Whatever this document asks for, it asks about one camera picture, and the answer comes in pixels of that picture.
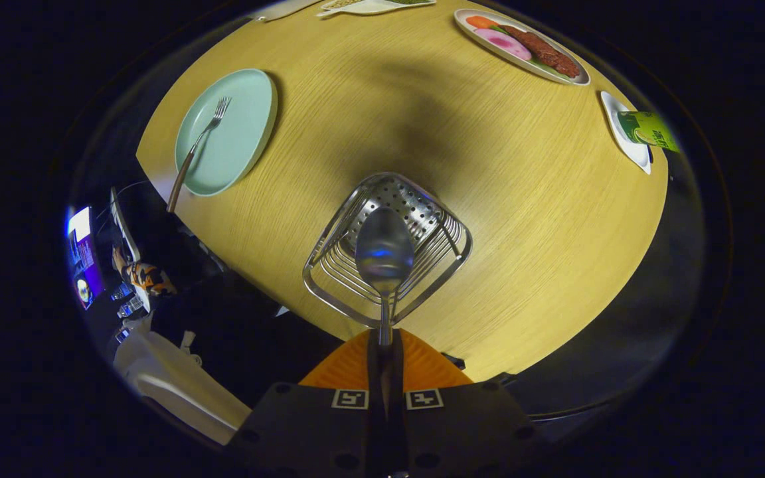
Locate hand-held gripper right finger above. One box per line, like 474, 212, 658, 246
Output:
386, 328, 544, 478

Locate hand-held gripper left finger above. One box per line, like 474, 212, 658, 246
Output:
223, 329, 387, 478

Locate metal spoon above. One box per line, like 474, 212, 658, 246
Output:
355, 207, 416, 349

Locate metal fork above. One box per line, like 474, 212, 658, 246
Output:
167, 96, 232, 214

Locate white garment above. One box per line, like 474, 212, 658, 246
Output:
114, 319, 254, 445

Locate orange black patterned object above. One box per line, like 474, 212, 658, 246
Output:
120, 261, 177, 297

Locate lit computer monitor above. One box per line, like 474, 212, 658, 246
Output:
67, 206, 108, 311

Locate mint green plate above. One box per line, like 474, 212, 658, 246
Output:
175, 68, 278, 197

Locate white square coaster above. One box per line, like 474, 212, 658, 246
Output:
600, 91, 653, 175

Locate green label drink bottle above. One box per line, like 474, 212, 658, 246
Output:
617, 111, 682, 153

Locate brown meat slices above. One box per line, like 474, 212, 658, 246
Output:
502, 25, 581, 79

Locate pink round food piece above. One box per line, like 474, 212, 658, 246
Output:
474, 28, 533, 62

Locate white food plate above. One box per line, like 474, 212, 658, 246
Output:
454, 8, 591, 87

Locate white divided bean tray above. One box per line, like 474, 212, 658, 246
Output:
316, 0, 436, 17

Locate metal wire basket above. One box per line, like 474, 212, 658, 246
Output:
302, 172, 473, 327

